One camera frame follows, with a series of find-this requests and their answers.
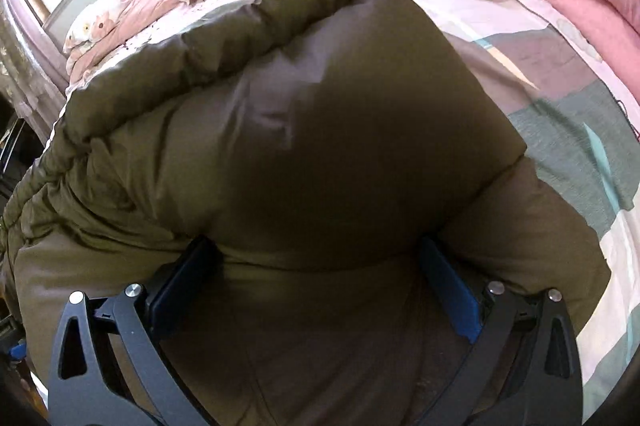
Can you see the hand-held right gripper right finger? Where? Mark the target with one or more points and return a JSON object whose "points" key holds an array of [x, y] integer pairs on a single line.
{"points": [[450, 291]]}

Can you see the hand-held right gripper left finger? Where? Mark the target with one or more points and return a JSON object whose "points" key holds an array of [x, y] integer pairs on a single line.
{"points": [[180, 296]]}

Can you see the olive puffer jacket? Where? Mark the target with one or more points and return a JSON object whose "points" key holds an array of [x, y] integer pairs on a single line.
{"points": [[325, 130]]}

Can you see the patchwork bed sheet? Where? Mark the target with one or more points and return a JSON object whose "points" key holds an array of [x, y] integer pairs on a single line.
{"points": [[550, 70]]}

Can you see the floral curtain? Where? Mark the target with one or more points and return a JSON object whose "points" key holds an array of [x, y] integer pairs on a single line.
{"points": [[25, 70]]}

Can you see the pink floral blanket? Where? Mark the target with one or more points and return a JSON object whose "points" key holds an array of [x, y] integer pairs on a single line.
{"points": [[150, 13]]}

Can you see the floral white pillow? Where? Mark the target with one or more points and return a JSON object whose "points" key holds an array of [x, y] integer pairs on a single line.
{"points": [[95, 23]]}

